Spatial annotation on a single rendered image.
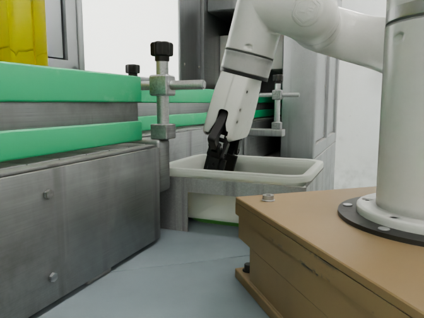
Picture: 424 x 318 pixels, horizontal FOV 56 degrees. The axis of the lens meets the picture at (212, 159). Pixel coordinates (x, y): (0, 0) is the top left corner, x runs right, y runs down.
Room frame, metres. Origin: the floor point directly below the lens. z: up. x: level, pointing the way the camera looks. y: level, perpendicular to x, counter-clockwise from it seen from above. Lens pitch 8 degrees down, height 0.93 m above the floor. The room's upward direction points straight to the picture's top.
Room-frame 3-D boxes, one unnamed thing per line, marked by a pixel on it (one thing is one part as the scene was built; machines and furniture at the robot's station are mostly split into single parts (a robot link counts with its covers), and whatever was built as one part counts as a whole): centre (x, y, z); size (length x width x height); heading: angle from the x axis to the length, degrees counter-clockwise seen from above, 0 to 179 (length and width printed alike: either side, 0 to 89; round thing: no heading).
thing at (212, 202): (0.62, -0.02, 0.79); 0.27 x 0.17 x 0.08; 67
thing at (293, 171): (0.61, -0.05, 0.80); 0.22 x 0.17 x 0.09; 67
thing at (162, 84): (0.54, 0.09, 0.95); 0.17 x 0.03 x 0.12; 67
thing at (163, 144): (0.55, 0.10, 0.85); 0.09 x 0.04 x 0.07; 67
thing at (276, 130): (1.13, -0.16, 0.90); 0.17 x 0.05 x 0.22; 67
